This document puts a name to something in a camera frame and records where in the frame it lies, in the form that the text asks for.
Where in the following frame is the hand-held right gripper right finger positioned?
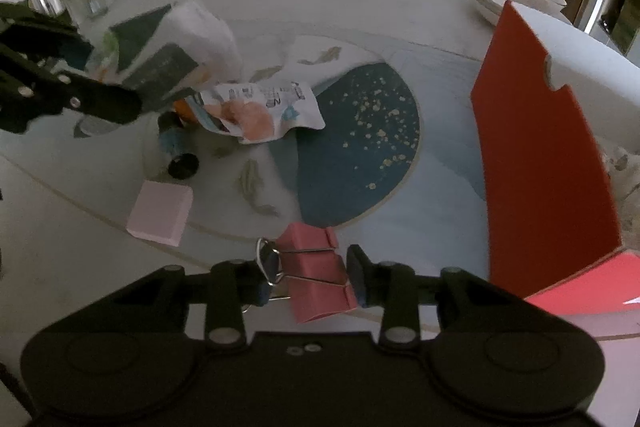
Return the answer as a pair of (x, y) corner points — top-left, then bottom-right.
(346, 244), (566, 351)

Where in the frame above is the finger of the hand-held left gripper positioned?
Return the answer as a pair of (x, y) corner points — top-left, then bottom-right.
(0, 44), (144, 135)
(0, 2), (95, 72)

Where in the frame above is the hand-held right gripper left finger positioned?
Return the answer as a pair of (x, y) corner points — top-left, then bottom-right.
(95, 252), (280, 351)

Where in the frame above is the pink binder clip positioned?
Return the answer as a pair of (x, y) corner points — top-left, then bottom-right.
(256, 223), (358, 324)

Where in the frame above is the orange fruit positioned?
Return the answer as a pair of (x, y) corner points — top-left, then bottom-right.
(172, 98), (203, 126)

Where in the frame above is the small dark bottle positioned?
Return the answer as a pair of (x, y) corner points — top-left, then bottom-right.
(157, 112), (201, 180)

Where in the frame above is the white green tissue pack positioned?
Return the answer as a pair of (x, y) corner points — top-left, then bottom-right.
(87, 0), (241, 112)

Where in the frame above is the pink sticky note pad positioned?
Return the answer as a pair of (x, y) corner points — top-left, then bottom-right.
(126, 179), (194, 249)

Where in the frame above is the white orange-print pouch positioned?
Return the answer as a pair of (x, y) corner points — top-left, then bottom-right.
(200, 79), (327, 145)

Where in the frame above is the red cardboard box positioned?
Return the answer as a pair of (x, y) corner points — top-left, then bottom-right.
(470, 0), (640, 315)

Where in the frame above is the glass tumbler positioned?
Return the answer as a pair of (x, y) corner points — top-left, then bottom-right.
(75, 0), (112, 18)

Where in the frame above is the white plate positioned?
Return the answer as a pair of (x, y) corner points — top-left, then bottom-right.
(467, 0), (573, 28)

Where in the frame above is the green carton box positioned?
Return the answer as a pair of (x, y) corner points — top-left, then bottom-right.
(612, 2), (640, 55)

